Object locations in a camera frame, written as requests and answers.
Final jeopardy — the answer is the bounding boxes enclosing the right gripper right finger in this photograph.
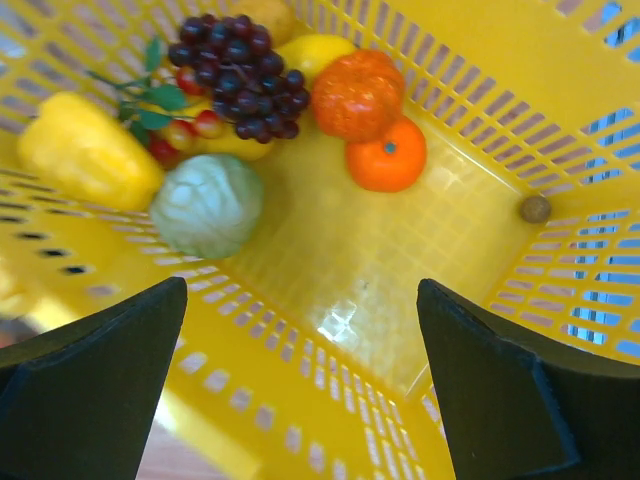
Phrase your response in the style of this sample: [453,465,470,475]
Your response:
[417,279,639,479]

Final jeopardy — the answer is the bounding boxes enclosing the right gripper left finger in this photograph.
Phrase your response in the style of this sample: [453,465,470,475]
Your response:
[1,277,187,479]

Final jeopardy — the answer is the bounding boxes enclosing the orange tangerine fruit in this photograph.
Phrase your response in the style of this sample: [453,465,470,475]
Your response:
[345,116,428,193]

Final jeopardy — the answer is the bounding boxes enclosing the small brown nut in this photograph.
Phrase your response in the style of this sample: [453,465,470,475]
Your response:
[518,196,552,224]

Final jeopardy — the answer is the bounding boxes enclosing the yellow plastic basket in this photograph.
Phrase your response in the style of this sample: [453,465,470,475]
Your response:
[1,1,639,479]

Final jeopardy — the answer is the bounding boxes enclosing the red cherry sprig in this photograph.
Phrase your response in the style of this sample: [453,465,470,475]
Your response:
[88,37,211,170]

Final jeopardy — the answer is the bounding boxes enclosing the orange tangerines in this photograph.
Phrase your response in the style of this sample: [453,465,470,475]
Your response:
[311,49,405,142]

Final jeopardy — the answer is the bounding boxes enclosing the purple grape bunch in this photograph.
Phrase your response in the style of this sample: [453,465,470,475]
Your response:
[168,14,311,144]

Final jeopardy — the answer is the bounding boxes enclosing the yellow lemon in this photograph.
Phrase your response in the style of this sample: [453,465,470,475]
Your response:
[276,34,357,84]

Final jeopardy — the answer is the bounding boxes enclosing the brown potato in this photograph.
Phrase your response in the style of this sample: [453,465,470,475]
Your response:
[229,0,296,47]

